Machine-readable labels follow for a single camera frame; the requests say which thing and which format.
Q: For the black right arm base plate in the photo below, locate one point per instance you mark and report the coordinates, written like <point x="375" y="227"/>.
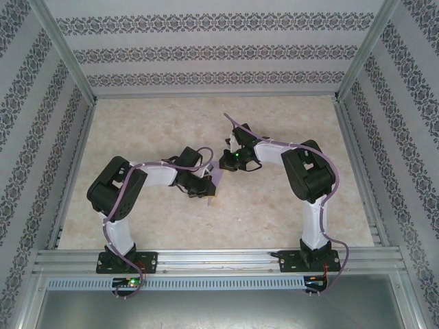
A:
<point x="288" y="262"/>

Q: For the aluminium mounting rail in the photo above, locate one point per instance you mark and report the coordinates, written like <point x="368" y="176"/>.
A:
<point x="219" y="260"/>

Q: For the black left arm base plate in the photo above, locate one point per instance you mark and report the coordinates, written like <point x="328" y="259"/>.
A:
<point x="151" y="262"/>

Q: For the grey metal base panel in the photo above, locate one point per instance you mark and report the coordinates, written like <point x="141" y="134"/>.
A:
<point x="219" y="308"/>

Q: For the aluminium table edge rail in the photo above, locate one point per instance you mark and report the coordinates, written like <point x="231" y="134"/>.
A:
<point x="74" y="171"/>
<point x="216" y="95"/>
<point x="360" y="171"/>

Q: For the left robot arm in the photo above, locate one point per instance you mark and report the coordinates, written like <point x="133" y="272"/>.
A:
<point x="106" y="192"/>

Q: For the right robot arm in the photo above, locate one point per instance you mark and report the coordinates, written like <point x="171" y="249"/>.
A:
<point x="308" y="174"/>

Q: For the purple paper sheet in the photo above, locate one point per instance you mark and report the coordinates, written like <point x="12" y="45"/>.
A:
<point x="219" y="173"/>

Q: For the aluminium frame post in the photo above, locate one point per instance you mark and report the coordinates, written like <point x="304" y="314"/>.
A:
<point x="67" y="51"/>
<point x="364" y="51"/>
<point x="409" y="301"/>
<point x="29" y="301"/>

